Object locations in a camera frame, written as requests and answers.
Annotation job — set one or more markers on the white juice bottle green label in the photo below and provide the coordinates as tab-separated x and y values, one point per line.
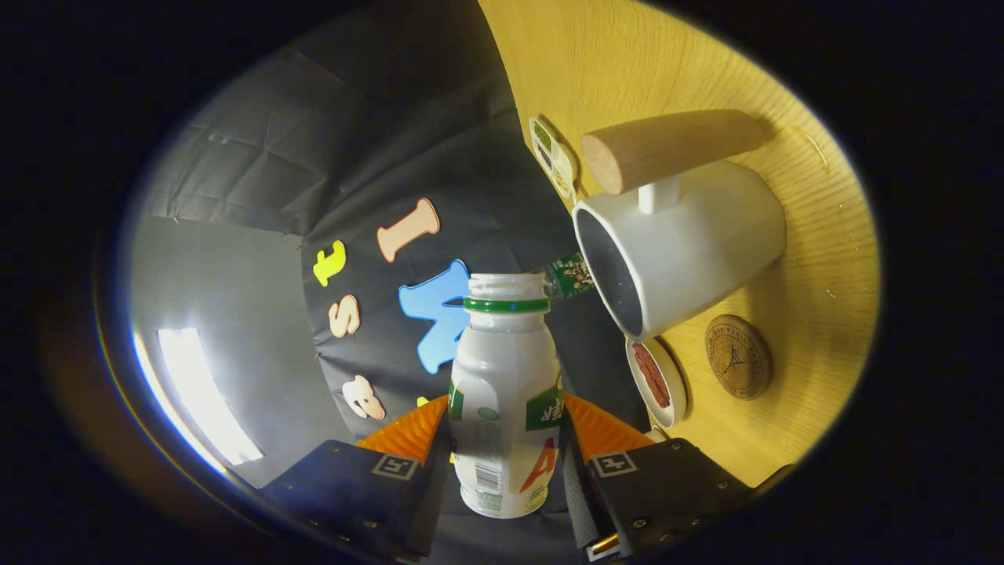
502	369

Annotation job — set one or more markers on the pile of dark red beans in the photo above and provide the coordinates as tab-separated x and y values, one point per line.
544	157

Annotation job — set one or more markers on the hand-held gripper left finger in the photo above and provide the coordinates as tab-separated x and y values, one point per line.
353	486

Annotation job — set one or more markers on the white divided dish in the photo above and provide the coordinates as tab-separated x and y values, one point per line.
567	161

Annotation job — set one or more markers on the pile of green beans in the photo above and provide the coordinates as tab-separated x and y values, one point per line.
542	135

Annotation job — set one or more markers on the wooden table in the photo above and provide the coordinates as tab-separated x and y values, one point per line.
816	314

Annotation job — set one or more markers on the round beige plate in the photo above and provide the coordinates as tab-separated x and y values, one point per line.
678	392

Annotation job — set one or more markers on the clear plastic water bottle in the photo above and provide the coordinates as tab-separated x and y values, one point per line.
569	276

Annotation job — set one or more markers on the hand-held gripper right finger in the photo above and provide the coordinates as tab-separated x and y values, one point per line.
651	494

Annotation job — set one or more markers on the red meat slice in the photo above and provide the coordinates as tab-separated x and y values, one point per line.
643	359
659	390

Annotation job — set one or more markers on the black backdrop cloth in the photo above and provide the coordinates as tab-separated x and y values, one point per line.
314	157

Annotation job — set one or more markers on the pile of yellow beans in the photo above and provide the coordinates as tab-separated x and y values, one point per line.
562	185

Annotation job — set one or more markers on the round cork coaster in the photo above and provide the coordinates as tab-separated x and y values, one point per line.
737	357

